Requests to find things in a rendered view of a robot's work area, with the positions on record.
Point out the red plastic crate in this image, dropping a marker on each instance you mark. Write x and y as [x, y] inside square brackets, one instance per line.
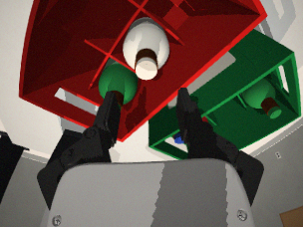
[55, 54]

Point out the white bottle with grey label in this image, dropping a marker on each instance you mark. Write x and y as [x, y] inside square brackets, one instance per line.
[146, 47]

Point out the green plastic crate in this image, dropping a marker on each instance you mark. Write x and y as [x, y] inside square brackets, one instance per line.
[217, 94]

